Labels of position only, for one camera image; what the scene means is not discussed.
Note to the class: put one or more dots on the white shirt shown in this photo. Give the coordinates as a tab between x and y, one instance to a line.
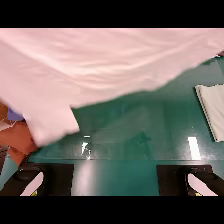
100	66

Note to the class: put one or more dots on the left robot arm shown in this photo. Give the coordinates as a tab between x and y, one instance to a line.
20	183

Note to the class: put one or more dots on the orange-brown garment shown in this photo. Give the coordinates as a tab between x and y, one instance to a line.
18	138

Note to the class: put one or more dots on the purple garment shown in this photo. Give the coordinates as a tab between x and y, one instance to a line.
14	114

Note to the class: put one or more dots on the off-white folded garment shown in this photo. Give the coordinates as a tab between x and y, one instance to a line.
213	110

